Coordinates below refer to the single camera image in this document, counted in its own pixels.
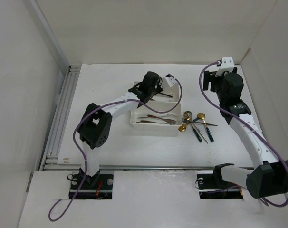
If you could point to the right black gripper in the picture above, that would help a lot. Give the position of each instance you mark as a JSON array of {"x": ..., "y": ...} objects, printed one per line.
[{"x": 210, "y": 76}]

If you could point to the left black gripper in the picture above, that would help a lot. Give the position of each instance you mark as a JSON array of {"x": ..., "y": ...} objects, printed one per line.
[{"x": 159, "y": 84}]

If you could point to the wooden brown fork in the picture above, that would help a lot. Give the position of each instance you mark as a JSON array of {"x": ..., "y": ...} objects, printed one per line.
[{"x": 156, "y": 117}]

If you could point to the silver thin fork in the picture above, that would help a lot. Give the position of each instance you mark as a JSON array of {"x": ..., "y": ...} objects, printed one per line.
[{"x": 168, "y": 116}]

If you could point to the rose gold fork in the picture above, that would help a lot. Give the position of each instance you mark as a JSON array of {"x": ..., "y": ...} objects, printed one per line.
[{"x": 150, "y": 122}]

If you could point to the gold spoon green handle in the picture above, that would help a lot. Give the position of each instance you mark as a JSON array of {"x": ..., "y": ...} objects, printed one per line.
[{"x": 202, "y": 117}]

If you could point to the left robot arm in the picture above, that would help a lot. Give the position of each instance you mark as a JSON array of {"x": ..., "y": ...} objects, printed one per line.
[{"x": 94, "y": 127}]

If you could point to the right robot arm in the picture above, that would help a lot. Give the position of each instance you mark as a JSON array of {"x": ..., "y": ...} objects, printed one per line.
[{"x": 269, "y": 176}]

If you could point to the white far container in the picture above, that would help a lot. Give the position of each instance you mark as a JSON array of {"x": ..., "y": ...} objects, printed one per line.
[{"x": 157, "y": 97}]

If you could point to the white container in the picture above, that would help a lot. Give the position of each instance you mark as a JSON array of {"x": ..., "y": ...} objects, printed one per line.
[
  {"x": 160, "y": 114},
  {"x": 157, "y": 97}
]

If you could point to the white near container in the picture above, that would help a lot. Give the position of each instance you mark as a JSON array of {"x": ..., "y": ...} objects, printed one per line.
[{"x": 160, "y": 114}]

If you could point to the dark chopstick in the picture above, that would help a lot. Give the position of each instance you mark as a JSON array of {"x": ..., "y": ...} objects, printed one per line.
[{"x": 208, "y": 124}]

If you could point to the silver knife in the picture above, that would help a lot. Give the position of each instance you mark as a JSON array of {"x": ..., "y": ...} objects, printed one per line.
[{"x": 201, "y": 134}]

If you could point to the gold spoon low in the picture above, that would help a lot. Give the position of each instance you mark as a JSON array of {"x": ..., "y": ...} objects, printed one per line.
[{"x": 182, "y": 128}]

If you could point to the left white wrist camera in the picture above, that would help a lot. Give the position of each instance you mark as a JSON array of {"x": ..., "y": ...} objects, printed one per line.
[{"x": 168, "y": 81}]

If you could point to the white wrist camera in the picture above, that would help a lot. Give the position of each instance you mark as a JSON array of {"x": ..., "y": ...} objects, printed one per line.
[
  {"x": 226, "y": 64},
  {"x": 168, "y": 81}
]

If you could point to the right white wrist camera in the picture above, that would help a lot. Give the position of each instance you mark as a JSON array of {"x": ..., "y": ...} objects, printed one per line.
[{"x": 226, "y": 64}]

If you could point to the green-handled fork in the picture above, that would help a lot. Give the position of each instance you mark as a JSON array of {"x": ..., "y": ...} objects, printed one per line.
[{"x": 190, "y": 122}]

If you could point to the aluminium rail front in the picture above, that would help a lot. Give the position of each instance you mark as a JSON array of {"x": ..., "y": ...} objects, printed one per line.
[{"x": 153, "y": 168}]

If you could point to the aluminium rail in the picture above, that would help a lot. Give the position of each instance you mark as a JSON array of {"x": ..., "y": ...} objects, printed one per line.
[
  {"x": 153, "y": 168},
  {"x": 55, "y": 134}
]

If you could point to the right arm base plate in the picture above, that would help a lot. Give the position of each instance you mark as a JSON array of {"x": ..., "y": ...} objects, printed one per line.
[{"x": 212, "y": 189}]

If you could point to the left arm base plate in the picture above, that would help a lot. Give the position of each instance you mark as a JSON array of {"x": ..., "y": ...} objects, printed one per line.
[{"x": 100, "y": 187}]

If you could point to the aluminium rail left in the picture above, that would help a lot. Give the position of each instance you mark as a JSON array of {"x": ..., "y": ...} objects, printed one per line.
[{"x": 55, "y": 134}]

